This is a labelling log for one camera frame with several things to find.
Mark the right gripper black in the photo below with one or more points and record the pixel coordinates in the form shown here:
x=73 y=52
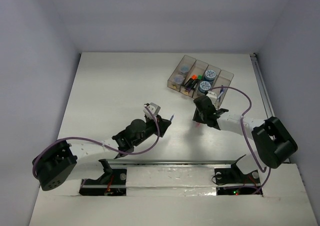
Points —
x=196 y=116

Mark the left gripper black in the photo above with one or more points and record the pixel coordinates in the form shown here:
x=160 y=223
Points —
x=161 y=123

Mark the blue white tub front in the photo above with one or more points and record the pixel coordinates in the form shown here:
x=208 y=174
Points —
x=204 y=87

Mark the purple cap highlighter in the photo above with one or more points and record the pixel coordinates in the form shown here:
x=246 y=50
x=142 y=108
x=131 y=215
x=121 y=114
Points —
x=190 y=85

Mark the orange cap highlighter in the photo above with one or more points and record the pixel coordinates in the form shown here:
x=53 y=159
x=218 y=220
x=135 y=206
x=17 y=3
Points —
x=190 y=81

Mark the clear jar purple clips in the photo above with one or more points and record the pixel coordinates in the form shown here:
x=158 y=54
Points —
x=179 y=79

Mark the clear jar blue clips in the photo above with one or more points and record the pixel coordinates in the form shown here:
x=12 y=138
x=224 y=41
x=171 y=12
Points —
x=184 y=69

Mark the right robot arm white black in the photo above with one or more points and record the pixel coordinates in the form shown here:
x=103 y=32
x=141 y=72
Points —
x=243 y=126

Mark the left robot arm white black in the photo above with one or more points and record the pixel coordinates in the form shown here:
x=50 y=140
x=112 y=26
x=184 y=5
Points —
x=62 y=161

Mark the clear four-compartment organizer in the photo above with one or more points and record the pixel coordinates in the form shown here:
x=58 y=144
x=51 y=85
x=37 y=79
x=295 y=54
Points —
x=198 y=67

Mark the white foam board front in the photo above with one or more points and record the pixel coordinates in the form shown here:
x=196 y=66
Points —
x=284 y=203

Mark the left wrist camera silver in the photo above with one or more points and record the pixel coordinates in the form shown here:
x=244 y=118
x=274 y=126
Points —
x=151 y=110

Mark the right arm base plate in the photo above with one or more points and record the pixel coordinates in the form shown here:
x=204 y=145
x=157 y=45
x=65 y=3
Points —
x=231 y=175

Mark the aluminium rail right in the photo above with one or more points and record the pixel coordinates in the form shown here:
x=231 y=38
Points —
x=268 y=103

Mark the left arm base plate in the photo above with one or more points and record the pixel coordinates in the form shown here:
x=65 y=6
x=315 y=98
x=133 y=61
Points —
x=111 y=183

